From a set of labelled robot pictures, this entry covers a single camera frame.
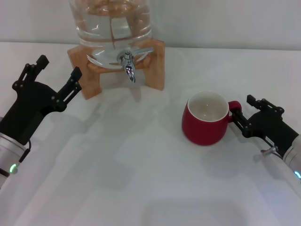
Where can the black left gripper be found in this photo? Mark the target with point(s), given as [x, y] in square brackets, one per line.
[33, 103]

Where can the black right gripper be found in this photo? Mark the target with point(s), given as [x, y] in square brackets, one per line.
[270, 127]

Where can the red ceramic cup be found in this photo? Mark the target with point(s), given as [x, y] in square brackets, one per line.
[202, 134]

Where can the chrome faucet with lever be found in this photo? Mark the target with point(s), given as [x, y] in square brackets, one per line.
[128, 63]

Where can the glass water dispenser jar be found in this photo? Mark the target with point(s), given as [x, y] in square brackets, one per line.
[105, 23]

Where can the wooden dispenser stand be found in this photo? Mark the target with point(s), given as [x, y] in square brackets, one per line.
[155, 70]

